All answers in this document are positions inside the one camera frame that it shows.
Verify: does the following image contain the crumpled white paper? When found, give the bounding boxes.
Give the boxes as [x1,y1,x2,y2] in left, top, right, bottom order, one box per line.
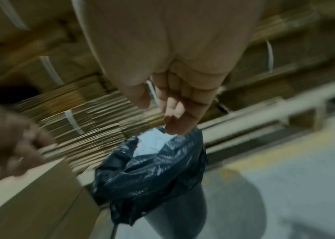
[133,127,172,157]

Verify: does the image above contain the round black bin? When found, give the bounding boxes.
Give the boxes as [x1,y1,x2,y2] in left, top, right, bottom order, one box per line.
[111,186,209,239]

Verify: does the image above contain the wooden pallet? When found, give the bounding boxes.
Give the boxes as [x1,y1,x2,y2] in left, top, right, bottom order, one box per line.
[199,74,335,160]

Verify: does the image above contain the person's right hand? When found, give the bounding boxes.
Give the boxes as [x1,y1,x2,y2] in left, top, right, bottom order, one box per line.
[72,0,263,137]

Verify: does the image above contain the large plain cardboard box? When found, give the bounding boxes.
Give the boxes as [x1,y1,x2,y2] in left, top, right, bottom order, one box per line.
[0,160,101,239]

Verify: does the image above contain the strapped bundle of flattened cardboard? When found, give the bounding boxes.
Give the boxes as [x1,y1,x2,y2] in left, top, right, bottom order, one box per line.
[0,0,109,94]

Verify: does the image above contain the person's left hand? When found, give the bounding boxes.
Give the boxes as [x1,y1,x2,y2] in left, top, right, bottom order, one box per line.
[0,98,57,178]

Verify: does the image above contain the black garbage bag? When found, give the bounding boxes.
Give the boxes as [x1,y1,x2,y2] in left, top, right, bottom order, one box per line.
[92,126,209,226]

